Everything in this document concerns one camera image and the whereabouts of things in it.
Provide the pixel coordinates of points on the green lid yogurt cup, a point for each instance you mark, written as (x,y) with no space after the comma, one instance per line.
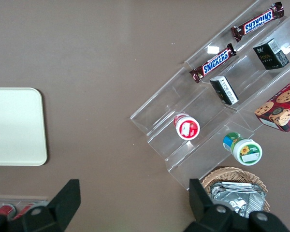
(247,151)

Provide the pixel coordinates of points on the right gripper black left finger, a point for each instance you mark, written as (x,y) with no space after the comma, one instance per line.
(60,207)

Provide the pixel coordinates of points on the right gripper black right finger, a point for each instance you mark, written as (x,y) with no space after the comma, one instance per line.
(207,215)

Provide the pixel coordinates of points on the cream plastic tray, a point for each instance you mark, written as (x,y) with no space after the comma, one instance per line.
(14,125)

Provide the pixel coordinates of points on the Snickers chocolate bar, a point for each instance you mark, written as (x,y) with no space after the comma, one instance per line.
(257,22)
(213,63)

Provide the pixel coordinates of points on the clear acrylic bottle rack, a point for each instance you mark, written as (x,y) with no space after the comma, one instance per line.
(19,200)

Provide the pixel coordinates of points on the tan wicker basket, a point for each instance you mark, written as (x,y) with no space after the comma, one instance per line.
(232,172)

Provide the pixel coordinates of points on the small black box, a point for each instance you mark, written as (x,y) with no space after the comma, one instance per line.
(224,90)
(270,55)

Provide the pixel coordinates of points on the silver foil packet stack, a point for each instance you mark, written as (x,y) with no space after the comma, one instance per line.
(236,198)

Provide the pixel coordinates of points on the red cola bottle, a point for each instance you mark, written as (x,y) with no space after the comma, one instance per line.
(24,210)
(5,209)

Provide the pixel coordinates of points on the red plaid cookie box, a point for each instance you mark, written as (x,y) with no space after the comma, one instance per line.
(282,108)

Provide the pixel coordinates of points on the red lid yogurt cup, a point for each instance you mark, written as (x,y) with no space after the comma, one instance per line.
(187,128)

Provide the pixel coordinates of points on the clear acrylic stepped riser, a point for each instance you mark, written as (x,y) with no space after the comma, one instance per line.
(164,113)
(256,79)

